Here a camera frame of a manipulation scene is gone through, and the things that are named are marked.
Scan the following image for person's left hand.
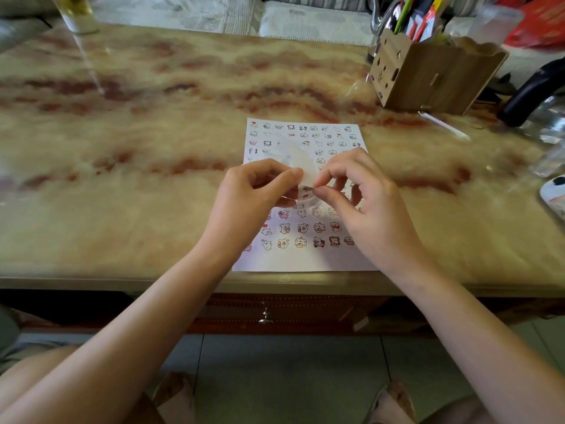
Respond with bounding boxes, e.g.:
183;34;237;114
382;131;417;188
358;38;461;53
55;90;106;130
197;158;305;266

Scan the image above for person's right hand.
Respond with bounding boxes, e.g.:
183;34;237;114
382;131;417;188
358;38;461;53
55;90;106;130
312;148;427;279

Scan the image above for clear round plastic disc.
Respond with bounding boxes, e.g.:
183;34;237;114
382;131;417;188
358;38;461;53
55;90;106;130
267;142;319;209

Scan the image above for person's right forearm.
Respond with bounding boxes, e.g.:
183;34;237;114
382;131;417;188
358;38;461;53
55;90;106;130
390;259;565;424

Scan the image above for person's left forearm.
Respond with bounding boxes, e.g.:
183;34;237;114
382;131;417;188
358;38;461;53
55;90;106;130
0;247;231;424

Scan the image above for white cartoon sticker sheet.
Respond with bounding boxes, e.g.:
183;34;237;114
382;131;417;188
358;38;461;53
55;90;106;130
232;117;380;273

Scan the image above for brown wooden drawer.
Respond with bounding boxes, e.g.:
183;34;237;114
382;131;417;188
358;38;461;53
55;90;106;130
189;293;390;336

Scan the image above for white plastic straw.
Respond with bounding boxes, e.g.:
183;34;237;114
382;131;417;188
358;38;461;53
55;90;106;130
418;110;471;141

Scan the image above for wooden pen holder box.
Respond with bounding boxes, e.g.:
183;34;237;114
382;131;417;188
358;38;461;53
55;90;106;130
367;28;509;116

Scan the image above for metal scissors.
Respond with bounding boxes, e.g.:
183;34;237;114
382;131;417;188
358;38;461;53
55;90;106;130
370;0;400;37

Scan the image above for green pen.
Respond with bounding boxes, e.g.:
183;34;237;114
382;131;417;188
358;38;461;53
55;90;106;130
394;0;416;35

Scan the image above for person's right foot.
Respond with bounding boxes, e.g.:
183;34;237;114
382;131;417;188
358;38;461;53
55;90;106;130
365;379;418;424

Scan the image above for person's foot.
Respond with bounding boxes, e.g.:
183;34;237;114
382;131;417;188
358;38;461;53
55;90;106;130
365;379;418;424
151;372;196;424

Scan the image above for white patterned object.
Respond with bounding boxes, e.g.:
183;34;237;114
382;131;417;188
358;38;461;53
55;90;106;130
539;174;565;211

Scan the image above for clear plastic wrapper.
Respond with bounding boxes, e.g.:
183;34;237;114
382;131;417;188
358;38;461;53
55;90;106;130
520;95;565;178

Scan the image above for person's left foot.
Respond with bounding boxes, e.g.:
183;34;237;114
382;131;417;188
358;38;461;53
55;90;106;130
151;372;196;424

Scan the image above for person's right leg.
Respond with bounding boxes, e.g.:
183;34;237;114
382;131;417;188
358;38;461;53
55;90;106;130
419;395;491;424

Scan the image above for clear plastic cup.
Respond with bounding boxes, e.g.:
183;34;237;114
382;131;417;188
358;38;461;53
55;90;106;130
467;4;524;45

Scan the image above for clear glass bottle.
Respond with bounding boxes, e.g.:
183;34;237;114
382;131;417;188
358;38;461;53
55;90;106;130
50;0;100;35

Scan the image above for red plastic bag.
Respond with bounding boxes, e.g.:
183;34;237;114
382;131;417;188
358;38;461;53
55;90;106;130
504;0;565;49

